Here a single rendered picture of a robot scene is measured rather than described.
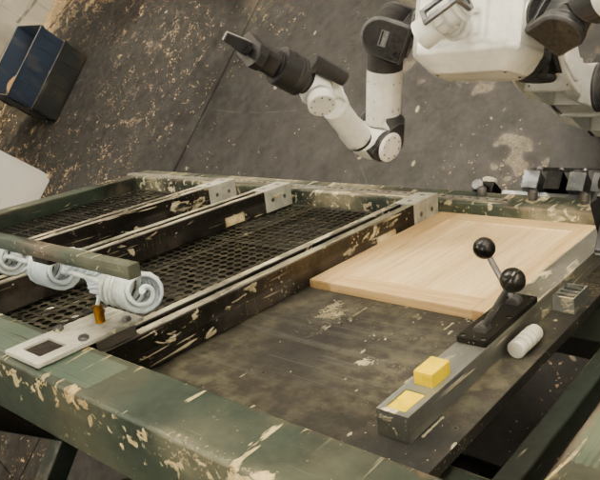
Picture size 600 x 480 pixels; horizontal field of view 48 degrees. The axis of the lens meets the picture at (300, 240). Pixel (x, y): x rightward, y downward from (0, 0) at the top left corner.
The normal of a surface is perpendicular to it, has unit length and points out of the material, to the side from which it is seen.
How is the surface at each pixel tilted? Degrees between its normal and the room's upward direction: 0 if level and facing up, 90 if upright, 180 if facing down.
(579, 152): 0
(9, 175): 90
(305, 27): 0
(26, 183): 90
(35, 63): 90
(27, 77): 90
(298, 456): 52
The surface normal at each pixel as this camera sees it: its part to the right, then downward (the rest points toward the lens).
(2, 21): 0.70, 0.26
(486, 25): -0.65, 0.04
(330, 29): -0.58, -0.36
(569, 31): -0.49, 0.85
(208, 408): -0.11, -0.95
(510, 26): 0.01, 0.09
